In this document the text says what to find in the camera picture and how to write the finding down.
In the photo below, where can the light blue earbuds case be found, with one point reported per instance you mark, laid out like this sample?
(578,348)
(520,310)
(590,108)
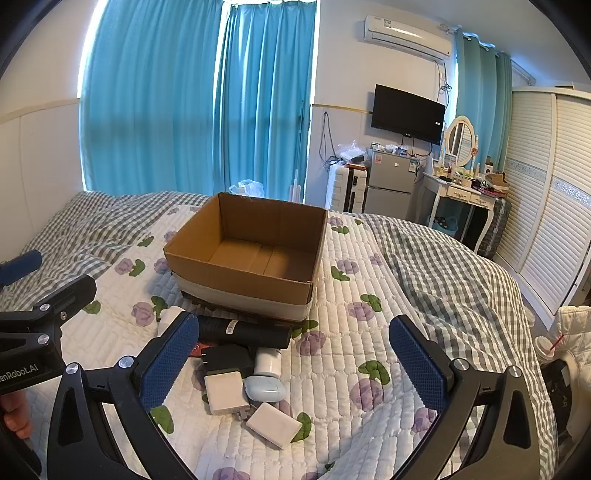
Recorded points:
(264,387)

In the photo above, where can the black power adapter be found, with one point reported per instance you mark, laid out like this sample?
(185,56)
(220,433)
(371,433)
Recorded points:
(228,360)

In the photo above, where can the white padded jacket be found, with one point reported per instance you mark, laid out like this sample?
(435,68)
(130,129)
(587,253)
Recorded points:
(575,350)

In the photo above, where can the wide blue curtain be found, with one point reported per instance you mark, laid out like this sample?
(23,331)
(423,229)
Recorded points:
(147,97)

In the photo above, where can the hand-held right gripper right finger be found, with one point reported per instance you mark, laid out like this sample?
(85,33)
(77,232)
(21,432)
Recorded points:
(418,364)

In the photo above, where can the black cylindrical flashlight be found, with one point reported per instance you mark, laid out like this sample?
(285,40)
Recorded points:
(244,330)

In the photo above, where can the white louvered wardrobe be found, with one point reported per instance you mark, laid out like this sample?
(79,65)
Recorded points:
(549,194)

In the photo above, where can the small brown box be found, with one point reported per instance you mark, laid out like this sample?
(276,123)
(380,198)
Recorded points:
(497,180)

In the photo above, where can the white cube charger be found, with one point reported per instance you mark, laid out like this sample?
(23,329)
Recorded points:
(225,392)

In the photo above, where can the white plastic bag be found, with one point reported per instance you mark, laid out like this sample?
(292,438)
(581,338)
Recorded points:
(249,188)

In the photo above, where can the silver mini fridge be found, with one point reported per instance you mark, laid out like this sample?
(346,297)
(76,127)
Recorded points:
(390,184)

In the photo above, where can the cup with red straw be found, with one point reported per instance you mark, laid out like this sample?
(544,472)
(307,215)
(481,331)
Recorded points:
(549,350)

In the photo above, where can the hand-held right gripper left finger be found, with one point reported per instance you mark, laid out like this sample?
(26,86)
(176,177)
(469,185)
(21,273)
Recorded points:
(168,362)

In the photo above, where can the white air conditioner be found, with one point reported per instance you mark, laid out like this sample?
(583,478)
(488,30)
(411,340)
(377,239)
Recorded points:
(406,36)

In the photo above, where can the oval white vanity mirror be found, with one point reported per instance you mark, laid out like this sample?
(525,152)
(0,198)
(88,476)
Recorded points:
(461,138)

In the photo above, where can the clear crumpled plastic bag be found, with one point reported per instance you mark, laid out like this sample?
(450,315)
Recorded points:
(351,151)

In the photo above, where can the blue basket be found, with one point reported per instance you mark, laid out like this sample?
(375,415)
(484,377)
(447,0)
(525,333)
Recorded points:
(445,224)

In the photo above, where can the white dressing table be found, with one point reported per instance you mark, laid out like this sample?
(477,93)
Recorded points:
(455,191)

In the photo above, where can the silver ribbed suitcase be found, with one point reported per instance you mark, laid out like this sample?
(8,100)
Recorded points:
(496,228)

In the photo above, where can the narrow blue curtain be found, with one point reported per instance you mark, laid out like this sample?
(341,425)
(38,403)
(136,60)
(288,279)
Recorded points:
(265,101)

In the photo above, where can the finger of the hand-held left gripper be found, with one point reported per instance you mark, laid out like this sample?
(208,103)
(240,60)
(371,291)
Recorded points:
(71,293)
(21,268)

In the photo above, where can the cardboard box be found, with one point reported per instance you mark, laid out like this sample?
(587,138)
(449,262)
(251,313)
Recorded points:
(240,272)

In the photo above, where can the white suitcase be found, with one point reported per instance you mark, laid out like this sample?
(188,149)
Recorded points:
(341,187)

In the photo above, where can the person's left hand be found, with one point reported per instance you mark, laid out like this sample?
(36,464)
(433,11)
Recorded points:
(16,417)

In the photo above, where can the grey gingham blanket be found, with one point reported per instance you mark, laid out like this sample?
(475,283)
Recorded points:
(87,226)
(461,295)

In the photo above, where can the teal curtain with eyelets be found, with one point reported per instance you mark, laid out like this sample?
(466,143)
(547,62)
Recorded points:
(482,110)

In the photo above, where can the black wall television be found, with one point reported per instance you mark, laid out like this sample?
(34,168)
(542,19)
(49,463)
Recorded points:
(406,114)

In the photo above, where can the small white jar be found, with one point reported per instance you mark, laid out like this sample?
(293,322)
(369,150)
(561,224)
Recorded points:
(268,362)

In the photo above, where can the small red packet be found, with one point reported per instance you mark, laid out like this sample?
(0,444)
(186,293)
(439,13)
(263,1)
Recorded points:
(197,349)

